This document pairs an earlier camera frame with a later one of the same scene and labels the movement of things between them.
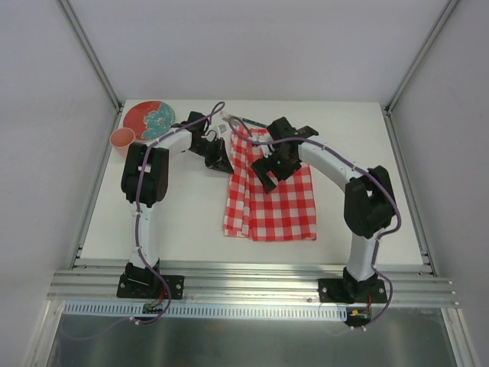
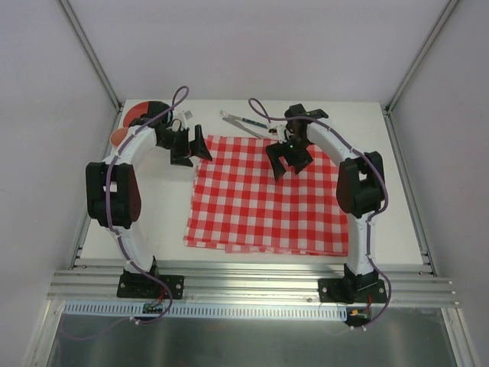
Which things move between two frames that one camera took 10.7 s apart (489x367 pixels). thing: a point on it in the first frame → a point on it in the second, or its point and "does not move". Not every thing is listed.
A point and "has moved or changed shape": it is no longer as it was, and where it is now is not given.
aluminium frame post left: (91, 53) does not move
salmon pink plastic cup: (121, 138) does not move
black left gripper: (213, 151) → (182, 144)
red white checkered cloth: (286, 214) has moved or changed shape
